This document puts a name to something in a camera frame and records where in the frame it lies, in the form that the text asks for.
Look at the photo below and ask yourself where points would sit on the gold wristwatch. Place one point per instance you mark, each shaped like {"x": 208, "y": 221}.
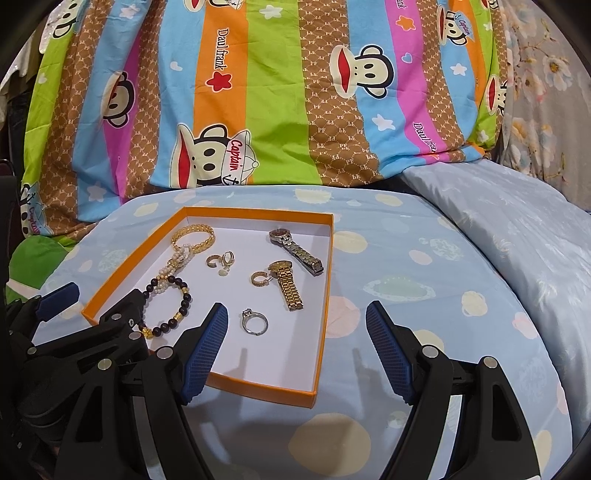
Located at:
{"x": 288, "y": 288}

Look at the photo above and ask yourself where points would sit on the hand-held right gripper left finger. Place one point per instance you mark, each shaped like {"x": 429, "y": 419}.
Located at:
{"x": 205, "y": 355}

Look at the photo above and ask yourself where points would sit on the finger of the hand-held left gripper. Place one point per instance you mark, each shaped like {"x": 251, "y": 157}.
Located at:
{"x": 55, "y": 300}
{"x": 122, "y": 311}

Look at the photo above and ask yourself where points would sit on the striped cartoon monkey blanket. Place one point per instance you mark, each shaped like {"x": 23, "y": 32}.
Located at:
{"x": 277, "y": 92}

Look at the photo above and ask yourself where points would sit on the light blue pillow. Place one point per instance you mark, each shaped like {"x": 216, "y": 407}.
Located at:
{"x": 508, "y": 221}

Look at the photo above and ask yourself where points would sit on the blue dotted bed sheet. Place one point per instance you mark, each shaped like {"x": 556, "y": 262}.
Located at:
{"x": 392, "y": 230}

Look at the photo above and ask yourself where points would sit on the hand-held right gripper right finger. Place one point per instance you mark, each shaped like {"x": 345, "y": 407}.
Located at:
{"x": 390, "y": 350}

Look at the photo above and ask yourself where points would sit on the orange shallow box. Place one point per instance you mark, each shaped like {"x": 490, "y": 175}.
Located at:
{"x": 231, "y": 295}

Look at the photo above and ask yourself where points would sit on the gold hoop earring pearl drop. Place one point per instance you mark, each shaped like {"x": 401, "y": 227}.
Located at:
{"x": 229, "y": 255}

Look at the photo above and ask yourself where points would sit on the silver wristwatch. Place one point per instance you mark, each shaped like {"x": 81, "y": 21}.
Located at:
{"x": 300, "y": 253}

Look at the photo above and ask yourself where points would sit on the grey floral cloth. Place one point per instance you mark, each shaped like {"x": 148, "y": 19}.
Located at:
{"x": 545, "y": 92}

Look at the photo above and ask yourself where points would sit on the hanging clothes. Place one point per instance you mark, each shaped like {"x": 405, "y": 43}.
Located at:
{"x": 18, "y": 92}

